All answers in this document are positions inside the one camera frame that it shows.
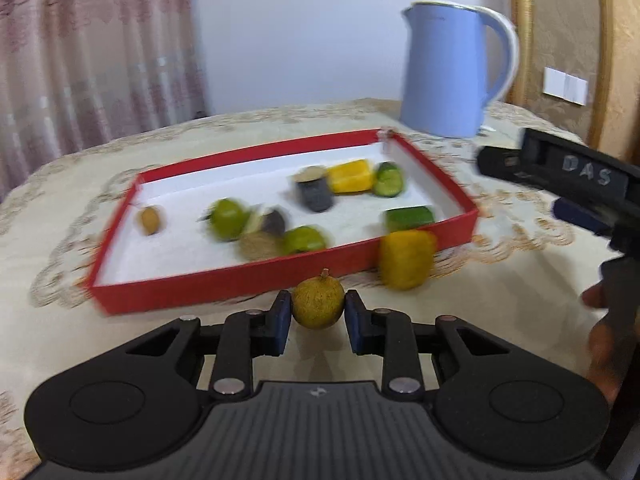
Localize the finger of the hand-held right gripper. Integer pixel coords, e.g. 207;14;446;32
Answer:
476;146;526;182
550;196;618;237

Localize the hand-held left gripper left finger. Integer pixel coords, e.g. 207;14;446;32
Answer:
122;290;292;398

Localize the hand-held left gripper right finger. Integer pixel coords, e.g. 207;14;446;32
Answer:
344;289;506;399

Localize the brown longan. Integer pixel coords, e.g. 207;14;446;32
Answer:
291;269;346;330
240;231;283;262
139;205;165;236

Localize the green avocado half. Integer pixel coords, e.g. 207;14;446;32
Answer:
282;226;328;255

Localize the small yellow pepper piece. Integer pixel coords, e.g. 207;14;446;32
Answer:
327;159;376;194

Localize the red cardboard box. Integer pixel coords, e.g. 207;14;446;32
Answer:
87;129;480;317

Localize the person's right hand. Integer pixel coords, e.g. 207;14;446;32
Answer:
581;284;621;404

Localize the large yellow pepper piece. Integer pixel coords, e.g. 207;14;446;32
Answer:
377;229;437;291

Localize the small dark eggplant piece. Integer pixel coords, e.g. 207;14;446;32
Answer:
247;207;288;238

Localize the green cucumber piece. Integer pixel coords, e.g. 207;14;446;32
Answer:
385;206;436;233

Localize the blue electric kettle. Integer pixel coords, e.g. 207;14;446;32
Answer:
400;1;521;139

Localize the round cucumber chunk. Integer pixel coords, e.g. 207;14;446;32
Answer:
372;161;405;198

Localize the round green lime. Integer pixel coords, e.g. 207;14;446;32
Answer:
206;198;251;242

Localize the pink patterned curtain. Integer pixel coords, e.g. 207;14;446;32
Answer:
0;0;208;196

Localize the white wall switch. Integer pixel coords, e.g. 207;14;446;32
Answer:
543;66;588;106

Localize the gold framed wall panel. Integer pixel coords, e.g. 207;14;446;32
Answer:
507;0;640;161

